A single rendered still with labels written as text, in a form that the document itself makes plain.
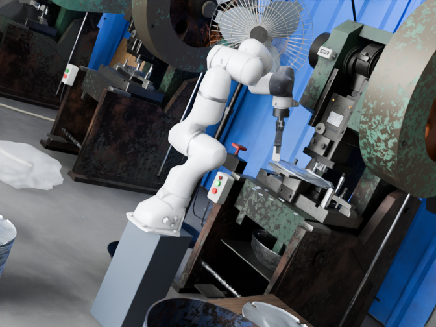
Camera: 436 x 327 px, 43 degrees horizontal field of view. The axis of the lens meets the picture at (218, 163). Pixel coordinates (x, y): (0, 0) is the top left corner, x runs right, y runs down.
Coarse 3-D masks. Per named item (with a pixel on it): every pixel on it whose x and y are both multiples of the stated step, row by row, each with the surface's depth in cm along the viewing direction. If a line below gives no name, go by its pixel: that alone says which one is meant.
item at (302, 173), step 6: (282, 162) 255; (288, 162) 261; (282, 168) 238; (288, 168) 246; (294, 168) 249; (300, 168) 262; (294, 174) 235; (300, 174) 243; (306, 174) 248; (312, 174) 260; (312, 180) 242; (318, 180) 249; (324, 180) 256; (324, 186) 238; (330, 186) 248
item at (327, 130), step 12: (336, 96) 247; (348, 96) 248; (336, 108) 246; (348, 108) 242; (324, 120) 250; (336, 120) 245; (324, 132) 249; (336, 132) 244; (312, 144) 248; (324, 144) 244; (336, 144) 243; (348, 144) 248; (324, 156) 245; (336, 156) 246; (348, 156) 252
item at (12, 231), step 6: (0, 216) 205; (0, 222) 201; (6, 222) 203; (0, 228) 196; (6, 228) 198; (12, 228) 200; (0, 234) 192; (6, 234) 194; (12, 234) 196; (0, 240) 188; (6, 240) 190; (12, 240) 192
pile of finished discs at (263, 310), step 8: (248, 304) 198; (256, 304) 201; (264, 304) 204; (248, 312) 192; (256, 312) 194; (264, 312) 197; (272, 312) 200; (280, 312) 203; (256, 320) 189; (264, 320) 190; (272, 320) 193; (280, 320) 195; (288, 320) 200; (296, 320) 203
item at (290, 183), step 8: (280, 168) 238; (288, 176) 232; (296, 176) 235; (288, 184) 246; (296, 184) 243; (304, 184) 244; (280, 192) 248; (288, 192) 246; (296, 192) 243; (304, 192) 247; (288, 200) 245
